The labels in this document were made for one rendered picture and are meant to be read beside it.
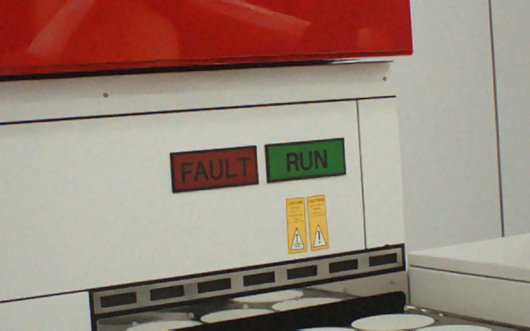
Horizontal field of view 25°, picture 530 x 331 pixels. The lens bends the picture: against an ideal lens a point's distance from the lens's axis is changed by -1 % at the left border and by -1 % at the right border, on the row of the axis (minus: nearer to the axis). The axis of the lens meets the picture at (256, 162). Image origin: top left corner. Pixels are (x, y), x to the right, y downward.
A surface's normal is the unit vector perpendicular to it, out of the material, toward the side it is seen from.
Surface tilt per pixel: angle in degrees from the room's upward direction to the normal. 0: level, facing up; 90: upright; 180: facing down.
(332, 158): 90
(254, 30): 90
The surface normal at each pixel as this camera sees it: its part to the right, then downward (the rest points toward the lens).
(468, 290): -0.86, 0.08
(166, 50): 0.50, 0.01
